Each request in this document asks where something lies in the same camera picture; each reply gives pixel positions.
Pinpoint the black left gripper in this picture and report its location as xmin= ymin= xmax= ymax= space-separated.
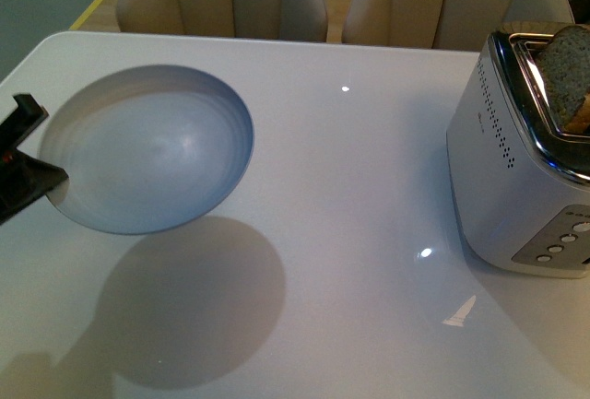
xmin=1 ymin=93 xmax=68 ymax=224

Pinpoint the white round plate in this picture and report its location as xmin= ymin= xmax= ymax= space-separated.
xmin=39 ymin=65 xmax=254 ymax=234

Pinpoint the brown bread slice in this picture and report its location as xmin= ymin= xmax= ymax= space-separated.
xmin=536 ymin=25 xmax=589 ymax=135

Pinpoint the white chrome two-slot toaster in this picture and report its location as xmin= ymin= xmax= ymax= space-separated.
xmin=446 ymin=22 xmax=589 ymax=278

